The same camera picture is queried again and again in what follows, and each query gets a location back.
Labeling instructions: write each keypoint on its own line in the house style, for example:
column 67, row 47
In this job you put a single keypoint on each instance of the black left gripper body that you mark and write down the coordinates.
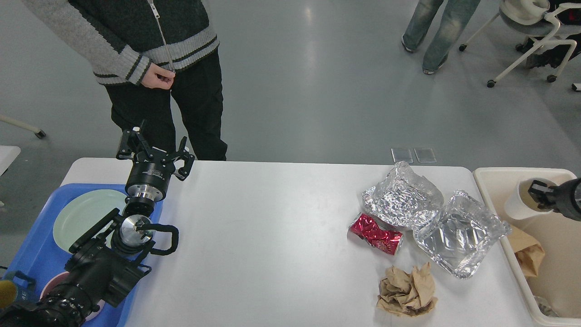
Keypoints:
column 150, row 176

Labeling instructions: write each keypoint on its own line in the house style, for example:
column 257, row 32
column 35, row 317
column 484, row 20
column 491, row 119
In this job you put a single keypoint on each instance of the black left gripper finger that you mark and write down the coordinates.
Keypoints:
column 180, row 162
column 133, row 145

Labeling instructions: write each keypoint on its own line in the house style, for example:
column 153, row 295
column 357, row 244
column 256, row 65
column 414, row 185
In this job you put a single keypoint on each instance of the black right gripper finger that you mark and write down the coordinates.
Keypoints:
column 543, row 195

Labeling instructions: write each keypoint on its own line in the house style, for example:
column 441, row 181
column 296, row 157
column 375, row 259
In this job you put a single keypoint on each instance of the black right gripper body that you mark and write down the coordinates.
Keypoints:
column 566, row 199

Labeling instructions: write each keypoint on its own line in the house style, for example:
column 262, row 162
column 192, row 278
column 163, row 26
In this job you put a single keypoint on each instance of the white paper cup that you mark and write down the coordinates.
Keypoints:
column 520, row 205

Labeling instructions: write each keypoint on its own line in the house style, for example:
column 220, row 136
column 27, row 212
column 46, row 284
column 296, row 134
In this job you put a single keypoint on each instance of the light green plate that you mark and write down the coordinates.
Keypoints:
column 84, row 212

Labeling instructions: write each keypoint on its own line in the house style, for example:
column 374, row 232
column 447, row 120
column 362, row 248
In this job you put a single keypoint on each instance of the aluminium foil tray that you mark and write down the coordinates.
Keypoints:
column 460, row 234

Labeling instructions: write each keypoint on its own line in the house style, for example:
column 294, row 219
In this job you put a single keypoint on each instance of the pink mug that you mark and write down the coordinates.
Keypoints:
column 59, row 278

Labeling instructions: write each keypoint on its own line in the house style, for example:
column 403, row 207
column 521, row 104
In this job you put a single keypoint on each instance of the aluminium foil sheet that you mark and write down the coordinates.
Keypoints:
column 404, row 199

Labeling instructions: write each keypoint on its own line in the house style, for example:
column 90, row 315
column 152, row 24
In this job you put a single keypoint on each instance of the brown paper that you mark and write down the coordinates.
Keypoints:
column 527, row 250
column 407, row 294

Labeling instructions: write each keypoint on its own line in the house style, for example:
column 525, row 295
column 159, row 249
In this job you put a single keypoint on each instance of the crushed red can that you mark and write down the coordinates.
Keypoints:
column 387, row 240

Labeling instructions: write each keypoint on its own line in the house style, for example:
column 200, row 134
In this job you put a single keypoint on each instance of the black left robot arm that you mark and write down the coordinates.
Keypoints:
column 107, row 260

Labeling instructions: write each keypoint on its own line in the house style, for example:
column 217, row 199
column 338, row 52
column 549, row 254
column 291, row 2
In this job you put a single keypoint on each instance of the brown paper in bin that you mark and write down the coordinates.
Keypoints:
column 527, row 250

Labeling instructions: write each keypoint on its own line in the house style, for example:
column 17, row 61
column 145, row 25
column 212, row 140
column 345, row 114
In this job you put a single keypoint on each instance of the person in grey sweater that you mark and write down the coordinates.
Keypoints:
column 146, row 53

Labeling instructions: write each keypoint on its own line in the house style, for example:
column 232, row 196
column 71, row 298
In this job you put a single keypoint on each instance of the white chair left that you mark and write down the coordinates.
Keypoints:
column 39, row 133

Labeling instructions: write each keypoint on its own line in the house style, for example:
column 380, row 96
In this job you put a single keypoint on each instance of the white chair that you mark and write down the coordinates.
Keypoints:
column 533, row 19
column 39, row 133

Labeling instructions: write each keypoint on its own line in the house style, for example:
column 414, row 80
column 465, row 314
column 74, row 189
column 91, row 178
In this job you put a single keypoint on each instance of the beige waste bin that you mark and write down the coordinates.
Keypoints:
column 553, row 298

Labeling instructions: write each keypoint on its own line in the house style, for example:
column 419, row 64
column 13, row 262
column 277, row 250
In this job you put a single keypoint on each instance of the small white side table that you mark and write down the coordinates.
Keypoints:
column 7, row 155

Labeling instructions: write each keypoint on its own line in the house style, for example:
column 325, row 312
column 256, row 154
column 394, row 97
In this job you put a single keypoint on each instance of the blue plastic tray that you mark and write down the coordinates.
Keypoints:
column 41, row 258

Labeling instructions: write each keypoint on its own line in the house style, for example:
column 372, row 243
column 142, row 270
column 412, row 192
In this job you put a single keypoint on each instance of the blue HOME mug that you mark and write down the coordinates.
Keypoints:
column 17, row 287

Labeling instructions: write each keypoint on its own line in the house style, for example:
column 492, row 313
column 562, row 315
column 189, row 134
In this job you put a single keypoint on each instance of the white chair right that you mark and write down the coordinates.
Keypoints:
column 533, row 19

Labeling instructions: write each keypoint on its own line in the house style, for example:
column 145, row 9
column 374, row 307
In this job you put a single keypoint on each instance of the person in blue jeans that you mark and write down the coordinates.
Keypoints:
column 455, row 17

